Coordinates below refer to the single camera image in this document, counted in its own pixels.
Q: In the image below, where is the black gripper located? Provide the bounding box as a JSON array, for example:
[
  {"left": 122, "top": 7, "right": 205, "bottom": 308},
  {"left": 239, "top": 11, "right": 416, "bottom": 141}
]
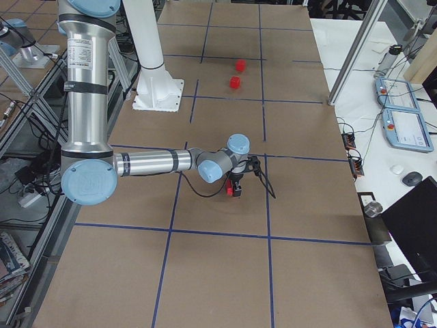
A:
[{"left": 229, "top": 172, "right": 243, "bottom": 197}]

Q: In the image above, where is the red cube block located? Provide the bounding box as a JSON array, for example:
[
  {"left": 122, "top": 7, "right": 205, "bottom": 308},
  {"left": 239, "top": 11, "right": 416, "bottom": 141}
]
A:
[
  {"left": 235, "top": 59, "right": 246, "bottom": 72},
  {"left": 226, "top": 180, "right": 234, "bottom": 196},
  {"left": 229, "top": 76, "right": 241, "bottom": 90}
]

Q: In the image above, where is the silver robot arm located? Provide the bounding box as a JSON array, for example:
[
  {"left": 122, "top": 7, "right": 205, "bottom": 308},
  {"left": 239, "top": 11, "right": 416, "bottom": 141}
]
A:
[
  {"left": 58, "top": 1, "right": 250, "bottom": 205},
  {"left": 1, "top": 18, "right": 36, "bottom": 57}
]

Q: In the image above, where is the orange circuit board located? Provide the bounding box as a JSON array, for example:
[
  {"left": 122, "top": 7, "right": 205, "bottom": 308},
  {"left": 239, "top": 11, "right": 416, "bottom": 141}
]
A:
[
  {"left": 341, "top": 133, "right": 356, "bottom": 150},
  {"left": 348, "top": 157, "right": 365, "bottom": 178}
]

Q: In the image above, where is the steel cup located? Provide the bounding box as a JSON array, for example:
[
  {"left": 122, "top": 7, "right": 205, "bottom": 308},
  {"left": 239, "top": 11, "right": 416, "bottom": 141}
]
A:
[{"left": 363, "top": 201, "right": 383, "bottom": 218}]

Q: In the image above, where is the black computer mouse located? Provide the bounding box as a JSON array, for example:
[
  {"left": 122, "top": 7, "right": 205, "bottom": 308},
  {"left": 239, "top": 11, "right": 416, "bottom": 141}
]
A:
[{"left": 401, "top": 172, "right": 423, "bottom": 187}]

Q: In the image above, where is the black laptop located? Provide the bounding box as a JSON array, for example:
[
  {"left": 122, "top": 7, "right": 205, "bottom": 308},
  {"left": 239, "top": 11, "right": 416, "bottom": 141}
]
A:
[{"left": 382, "top": 176, "right": 436, "bottom": 282}]

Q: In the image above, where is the lower teach pendant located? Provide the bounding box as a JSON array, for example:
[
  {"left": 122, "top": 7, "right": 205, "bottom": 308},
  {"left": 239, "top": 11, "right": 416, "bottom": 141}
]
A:
[{"left": 382, "top": 108, "right": 434, "bottom": 153}]

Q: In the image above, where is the teach pendant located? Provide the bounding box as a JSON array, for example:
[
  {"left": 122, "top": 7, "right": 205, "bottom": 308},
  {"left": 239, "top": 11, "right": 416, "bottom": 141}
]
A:
[
  {"left": 375, "top": 77, "right": 420, "bottom": 111},
  {"left": 382, "top": 108, "right": 434, "bottom": 153}
]

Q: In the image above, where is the upper teach pendant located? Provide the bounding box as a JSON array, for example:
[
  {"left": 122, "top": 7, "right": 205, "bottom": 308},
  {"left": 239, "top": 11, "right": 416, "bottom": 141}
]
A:
[{"left": 375, "top": 77, "right": 420, "bottom": 111}]

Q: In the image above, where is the white power strip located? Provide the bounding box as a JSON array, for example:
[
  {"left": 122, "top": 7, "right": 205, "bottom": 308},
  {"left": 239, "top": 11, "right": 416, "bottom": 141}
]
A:
[{"left": 18, "top": 191, "right": 42, "bottom": 208}]

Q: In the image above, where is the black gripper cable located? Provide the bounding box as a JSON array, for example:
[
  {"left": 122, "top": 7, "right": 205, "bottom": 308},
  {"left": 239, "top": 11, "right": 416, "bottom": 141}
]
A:
[{"left": 180, "top": 155, "right": 276, "bottom": 200}]

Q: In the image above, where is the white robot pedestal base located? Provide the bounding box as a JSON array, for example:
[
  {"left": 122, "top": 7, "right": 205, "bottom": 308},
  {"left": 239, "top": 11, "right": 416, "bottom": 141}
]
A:
[{"left": 123, "top": 0, "right": 184, "bottom": 112}]

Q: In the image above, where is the aluminium frame post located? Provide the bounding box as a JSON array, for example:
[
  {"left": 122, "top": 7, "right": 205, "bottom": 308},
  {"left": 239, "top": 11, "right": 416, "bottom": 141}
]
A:
[{"left": 328, "top": 0, "right": 388, "bottom": 106}]

